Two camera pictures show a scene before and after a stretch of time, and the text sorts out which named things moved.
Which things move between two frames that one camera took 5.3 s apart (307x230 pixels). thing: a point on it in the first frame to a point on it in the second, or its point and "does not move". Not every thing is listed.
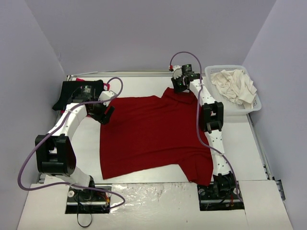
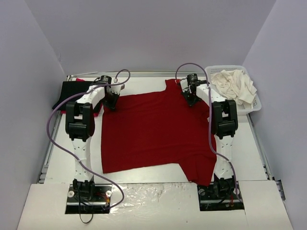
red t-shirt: x=139 y=132 does not move
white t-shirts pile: x=235 y=85 does not move
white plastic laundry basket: x=234 y=86 does not move
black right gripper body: x=179 y=84 to x=188 y=95
